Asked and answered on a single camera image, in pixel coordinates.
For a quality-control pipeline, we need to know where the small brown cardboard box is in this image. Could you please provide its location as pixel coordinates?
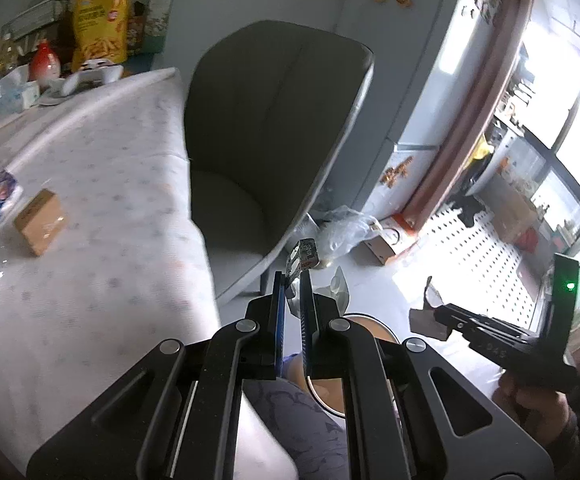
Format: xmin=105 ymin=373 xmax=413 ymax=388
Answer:
xmin=13 ymin=188 xmax=69 ymax=257

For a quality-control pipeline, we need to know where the blue tissue packet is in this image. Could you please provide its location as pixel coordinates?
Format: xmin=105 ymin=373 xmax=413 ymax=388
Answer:
xmin=0 ymin=170 xmax=23 ymax=224

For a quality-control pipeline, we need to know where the round trash bin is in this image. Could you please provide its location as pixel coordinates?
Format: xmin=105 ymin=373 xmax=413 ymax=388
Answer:
xmin=304 ymin=312 xmax=399 ymax=419

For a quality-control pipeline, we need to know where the person's right hand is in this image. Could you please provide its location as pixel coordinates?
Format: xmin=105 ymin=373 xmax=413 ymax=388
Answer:
xmin=492 ymin=372 xmax=579 ymax=450

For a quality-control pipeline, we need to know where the clear plastic bag on floor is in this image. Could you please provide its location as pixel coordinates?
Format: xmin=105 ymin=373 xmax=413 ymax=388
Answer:
xmin=315 ymin=206 xmax=383 ymax=269

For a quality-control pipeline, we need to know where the person's patterned knee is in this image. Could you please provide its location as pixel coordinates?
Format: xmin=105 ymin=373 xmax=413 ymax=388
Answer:
xmin=243 ymin=353 xmax=349 ymax=479

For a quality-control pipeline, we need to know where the orange white box on floor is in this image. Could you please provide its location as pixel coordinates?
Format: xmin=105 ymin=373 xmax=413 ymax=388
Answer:
xmin=365 ymin=214 xmax=419 ymax=266

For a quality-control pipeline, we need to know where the floral white tablecloth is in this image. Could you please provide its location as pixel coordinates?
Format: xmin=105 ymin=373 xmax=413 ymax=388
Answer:
xmin=0 ymin=68 xmax=218 ymax=470

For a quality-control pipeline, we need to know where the grey upholstered chair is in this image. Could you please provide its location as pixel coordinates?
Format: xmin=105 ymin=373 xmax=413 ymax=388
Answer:
xmin=183 ymin=21 xmax=375 ymax=306

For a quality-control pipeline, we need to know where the white game controller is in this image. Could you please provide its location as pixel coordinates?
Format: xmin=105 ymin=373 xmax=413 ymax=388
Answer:
xmin=60 ymin=58 xmax=124 ymax=96

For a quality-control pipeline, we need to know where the white refrigerator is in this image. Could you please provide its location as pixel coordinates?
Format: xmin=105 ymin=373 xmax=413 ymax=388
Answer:
xmin=328 ymin=0 xmax=500 ymax=220

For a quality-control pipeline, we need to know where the green tall box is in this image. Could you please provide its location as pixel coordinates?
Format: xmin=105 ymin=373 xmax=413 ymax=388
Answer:
xmin=141 ymin=0 xmax=174 ymax=54

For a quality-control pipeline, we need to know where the yellow snack bag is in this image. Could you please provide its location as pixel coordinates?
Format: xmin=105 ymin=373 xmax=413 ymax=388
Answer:
xmin=71 ymin=0 xmax=130 ymax=73

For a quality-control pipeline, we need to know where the blue tissue box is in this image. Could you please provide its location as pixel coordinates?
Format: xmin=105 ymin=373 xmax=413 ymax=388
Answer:
xmin=0 ymin=64 xmax=40 ymax=120

